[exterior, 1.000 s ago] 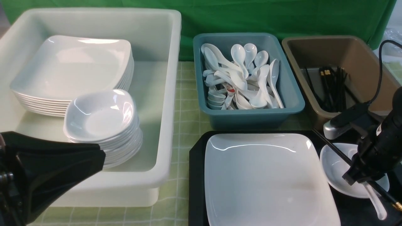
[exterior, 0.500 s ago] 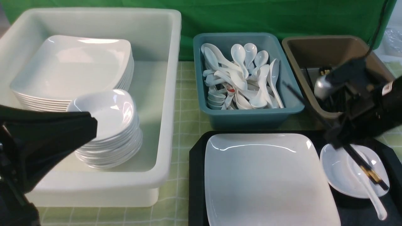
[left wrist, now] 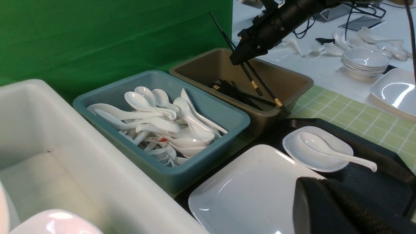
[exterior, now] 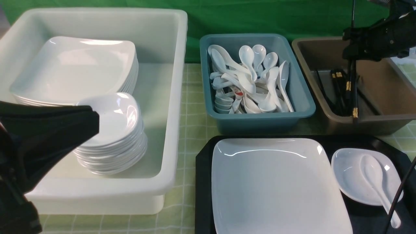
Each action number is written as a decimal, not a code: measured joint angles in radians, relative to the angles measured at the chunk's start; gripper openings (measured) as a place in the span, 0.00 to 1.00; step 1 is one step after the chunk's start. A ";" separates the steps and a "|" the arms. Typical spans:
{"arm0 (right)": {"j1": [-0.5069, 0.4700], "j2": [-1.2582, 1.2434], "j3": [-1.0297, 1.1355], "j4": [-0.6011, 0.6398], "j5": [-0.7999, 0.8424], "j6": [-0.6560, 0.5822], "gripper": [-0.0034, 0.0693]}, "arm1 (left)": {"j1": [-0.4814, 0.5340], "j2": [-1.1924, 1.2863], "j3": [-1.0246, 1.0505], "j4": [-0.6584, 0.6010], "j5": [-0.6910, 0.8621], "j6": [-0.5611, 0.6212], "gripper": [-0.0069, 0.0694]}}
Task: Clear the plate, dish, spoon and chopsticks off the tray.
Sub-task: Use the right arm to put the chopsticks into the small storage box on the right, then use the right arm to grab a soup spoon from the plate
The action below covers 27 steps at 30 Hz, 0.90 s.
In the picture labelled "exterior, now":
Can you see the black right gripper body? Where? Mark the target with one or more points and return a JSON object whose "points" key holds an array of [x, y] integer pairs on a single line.
{"points": [[392, 37]]}

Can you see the white ceramic soup spoon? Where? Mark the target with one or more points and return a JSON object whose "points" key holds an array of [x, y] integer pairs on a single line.
{"points": [[382, 177]]}

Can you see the small white sauce bowl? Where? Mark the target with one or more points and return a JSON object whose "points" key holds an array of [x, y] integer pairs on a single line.
{"points": [[345, 163]]}

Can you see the white square rice plate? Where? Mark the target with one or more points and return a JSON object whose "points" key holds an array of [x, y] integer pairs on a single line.
{"points": [[275, 186]]}

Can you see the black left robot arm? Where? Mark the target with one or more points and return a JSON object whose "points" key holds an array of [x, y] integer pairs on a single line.
{"points": [[34, 139]]}

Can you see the brown plastic bin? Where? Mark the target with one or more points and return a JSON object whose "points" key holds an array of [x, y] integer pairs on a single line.
{"points": [[386, 97]]}

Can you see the bundle of black chopsticks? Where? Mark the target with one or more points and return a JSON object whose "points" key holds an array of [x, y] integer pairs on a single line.
{"points": [[338, 94]]}

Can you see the green backdrop cloth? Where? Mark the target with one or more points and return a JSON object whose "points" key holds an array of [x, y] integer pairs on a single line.
{"points": [[290, 18]]}

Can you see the pile of white soup spoons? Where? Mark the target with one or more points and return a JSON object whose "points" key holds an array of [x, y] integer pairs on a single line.
{"points": [[257, 84]]}

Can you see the teal plastic bin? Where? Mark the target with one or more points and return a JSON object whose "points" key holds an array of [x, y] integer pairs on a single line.
{"points": [[296, 90]]}

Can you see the black serving tray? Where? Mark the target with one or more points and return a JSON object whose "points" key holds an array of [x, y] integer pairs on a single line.
{"points": [[365, 219]]}

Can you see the large white plastic tub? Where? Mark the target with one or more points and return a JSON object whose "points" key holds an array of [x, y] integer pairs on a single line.
{"points": [[160, 39]]}

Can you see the green checked tablecloth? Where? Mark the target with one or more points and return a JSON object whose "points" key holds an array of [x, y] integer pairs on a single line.
{"points": [[177, 215]]}

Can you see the stack of small white bowls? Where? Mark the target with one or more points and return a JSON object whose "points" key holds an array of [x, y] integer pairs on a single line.
{"points": [[121, 141]]}

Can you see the stack of white square plates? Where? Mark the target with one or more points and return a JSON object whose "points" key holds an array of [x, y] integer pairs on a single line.
{"points": [[67, 70]]}

